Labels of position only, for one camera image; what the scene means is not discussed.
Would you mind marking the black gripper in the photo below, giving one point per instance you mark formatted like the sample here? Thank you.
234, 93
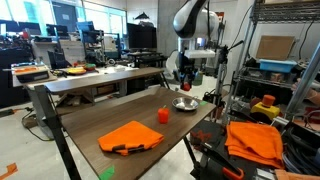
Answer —
186, 67

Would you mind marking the small orange round object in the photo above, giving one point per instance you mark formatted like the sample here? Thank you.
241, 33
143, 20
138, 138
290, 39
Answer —
186, 86

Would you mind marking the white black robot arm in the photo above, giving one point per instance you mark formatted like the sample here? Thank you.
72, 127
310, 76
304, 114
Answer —
193, 21

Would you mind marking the silver metal pan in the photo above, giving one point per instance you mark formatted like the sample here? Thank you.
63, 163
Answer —
185, 104

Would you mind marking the person's hand at right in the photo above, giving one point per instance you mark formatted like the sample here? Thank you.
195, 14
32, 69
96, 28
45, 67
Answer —
312, 95

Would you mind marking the green bucket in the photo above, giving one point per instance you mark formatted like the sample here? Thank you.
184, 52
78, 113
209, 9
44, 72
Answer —
198, 79

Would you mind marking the white office chair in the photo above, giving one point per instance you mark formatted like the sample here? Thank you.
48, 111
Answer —
171, 65

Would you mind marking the orange toy bell pepper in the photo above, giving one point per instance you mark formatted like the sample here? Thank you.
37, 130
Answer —
163, 115

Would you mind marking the black monitor screen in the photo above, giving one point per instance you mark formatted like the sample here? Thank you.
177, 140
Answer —
141, 36

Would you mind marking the folded orange cloth on table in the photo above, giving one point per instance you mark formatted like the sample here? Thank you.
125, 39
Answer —
131, 137

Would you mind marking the yellow base orange emergency button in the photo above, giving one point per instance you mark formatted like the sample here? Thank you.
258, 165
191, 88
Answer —
266, 107

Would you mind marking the blue plastic bin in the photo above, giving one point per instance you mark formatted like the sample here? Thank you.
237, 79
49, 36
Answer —
277, 66

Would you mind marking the cardboard sheet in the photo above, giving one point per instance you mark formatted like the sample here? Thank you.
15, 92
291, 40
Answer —
275, 47

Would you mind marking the green and red bowl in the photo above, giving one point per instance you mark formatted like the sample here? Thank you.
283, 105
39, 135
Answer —
89, 67

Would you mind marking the orange cloth on cart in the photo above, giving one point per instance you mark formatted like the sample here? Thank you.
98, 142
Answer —
256, 142

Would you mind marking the yellow plate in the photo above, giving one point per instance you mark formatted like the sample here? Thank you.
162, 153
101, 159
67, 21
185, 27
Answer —
76, 71

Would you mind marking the wooden back table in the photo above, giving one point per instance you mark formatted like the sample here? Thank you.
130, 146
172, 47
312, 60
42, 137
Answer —
67, 95

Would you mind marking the black scale with orange top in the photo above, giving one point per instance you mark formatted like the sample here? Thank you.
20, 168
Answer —
31, 73

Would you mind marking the camera tripod stand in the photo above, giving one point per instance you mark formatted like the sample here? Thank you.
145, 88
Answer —
222, 71

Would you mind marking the orange handled black clamp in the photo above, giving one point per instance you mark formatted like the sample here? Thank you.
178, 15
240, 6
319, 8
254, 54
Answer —
228, 169

